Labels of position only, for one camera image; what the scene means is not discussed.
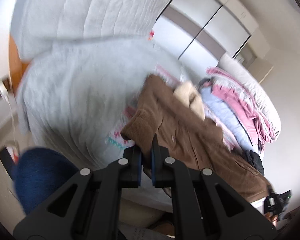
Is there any brown fleece-collared coat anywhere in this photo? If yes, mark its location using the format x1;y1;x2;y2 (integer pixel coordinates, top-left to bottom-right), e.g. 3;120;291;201
121;74;270;203

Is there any black puffer jacket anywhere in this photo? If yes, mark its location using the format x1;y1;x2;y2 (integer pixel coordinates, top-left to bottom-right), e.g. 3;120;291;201
231;148;264;176

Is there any blue knit sleeve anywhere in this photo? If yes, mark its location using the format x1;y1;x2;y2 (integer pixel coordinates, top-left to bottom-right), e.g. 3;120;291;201
13;147;79;215

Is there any pink velvet quilt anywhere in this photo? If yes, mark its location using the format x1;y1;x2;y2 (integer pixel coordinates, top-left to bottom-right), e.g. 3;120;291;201
206;67;274;143

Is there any light blue fleece blanket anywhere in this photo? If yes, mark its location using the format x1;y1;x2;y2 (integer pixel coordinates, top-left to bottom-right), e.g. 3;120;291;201
200;86;259;153

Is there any grey bed sheet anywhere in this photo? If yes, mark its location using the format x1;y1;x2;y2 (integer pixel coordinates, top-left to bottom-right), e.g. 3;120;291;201
16;38;188;170

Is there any wooden door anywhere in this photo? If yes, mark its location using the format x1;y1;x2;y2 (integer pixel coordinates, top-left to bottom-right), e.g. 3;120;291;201
8;35;30;96

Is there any small red box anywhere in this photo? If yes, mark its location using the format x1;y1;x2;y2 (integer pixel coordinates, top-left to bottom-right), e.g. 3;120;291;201
148;30;154;41

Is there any white grey wardrobe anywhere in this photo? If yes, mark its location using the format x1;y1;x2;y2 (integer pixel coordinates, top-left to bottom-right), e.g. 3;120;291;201
151;0;273;82

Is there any grey quilted headboard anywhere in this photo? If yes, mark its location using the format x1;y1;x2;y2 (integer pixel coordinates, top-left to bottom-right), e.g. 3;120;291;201
11;0;164;61

